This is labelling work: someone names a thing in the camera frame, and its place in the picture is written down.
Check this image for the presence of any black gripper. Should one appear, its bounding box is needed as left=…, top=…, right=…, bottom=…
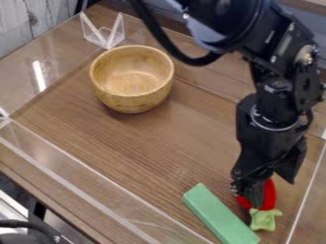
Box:
left=231, top=94, right=309, bottom=209

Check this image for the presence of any red plush strawberry green stem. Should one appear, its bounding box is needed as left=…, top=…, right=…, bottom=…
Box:
left=234, top=178, right=285, bottom=233

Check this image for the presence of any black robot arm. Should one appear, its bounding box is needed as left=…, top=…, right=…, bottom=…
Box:
left=180, top=0, right=325, bottom=208

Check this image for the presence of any green rectangular block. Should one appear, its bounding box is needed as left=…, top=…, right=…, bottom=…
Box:
left=183, top=183, right=261, bottom=244

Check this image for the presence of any clear acrylic front panel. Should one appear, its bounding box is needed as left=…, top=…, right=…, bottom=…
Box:
left=0, top=118, right=214, bottom=244

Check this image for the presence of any wooden bowl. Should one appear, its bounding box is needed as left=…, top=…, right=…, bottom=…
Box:
left=90, top=45, right=175, bottom=113

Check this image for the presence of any black cable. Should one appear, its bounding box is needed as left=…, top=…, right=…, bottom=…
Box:
left=126, top=0, right=224, bottom=68

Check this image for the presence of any black device with cable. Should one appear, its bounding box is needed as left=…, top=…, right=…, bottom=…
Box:
left=0, top=219, right=73, bottom=244

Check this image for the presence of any clear acrylic corner bracket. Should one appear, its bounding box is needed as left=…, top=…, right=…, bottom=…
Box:
left=79, top=12, right=124, bottom=50

